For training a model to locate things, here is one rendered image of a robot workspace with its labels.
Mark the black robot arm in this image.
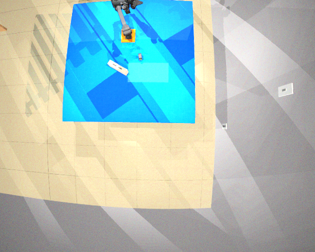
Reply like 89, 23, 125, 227
111, 0, 133, 40

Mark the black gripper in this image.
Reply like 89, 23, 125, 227
119, 0, 143, 10

